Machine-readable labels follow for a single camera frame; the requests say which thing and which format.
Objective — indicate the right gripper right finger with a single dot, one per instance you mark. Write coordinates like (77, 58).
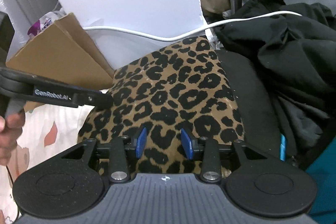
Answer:
(205, 150)

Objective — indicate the brown cardboard box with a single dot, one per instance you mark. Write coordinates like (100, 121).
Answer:
(60, 56)

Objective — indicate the purple white refill pouch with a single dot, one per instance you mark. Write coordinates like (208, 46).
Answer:
(44, 22)

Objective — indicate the crumpled black jacket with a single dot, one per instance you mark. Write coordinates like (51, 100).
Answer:
(292, 48)

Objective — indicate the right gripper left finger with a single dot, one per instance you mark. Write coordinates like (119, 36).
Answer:
(123, 149)

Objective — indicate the cream bear print blanket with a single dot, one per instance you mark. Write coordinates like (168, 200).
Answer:
(48, 130)

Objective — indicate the folded black clothes stack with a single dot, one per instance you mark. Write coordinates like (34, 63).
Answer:
(259, 118)

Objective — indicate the leopard print garment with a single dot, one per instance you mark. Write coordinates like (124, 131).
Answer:
(181, 86)

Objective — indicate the person left hand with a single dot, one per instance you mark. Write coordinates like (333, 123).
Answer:
(11, 130)

